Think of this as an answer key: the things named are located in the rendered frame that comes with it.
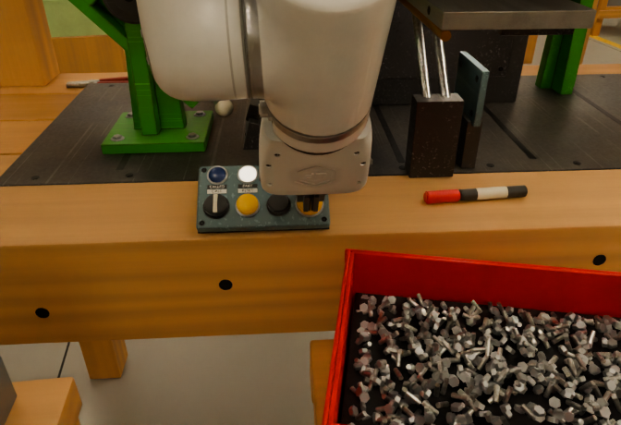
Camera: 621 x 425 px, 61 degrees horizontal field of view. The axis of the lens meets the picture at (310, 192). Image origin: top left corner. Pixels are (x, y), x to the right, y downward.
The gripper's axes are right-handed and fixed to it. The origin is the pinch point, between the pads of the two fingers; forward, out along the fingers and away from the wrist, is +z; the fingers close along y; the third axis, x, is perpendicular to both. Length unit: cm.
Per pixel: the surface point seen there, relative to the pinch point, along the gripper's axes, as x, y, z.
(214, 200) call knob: 0.2, -10.5, 2.0
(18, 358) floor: 2, -85, 118
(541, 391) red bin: -21.6, 17.6, -6.5
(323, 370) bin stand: -17.7, 0.8, 6.3
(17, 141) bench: 22, -46, 24
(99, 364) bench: -2, -57, 108
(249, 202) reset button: -0.1, -6.8, 2.0
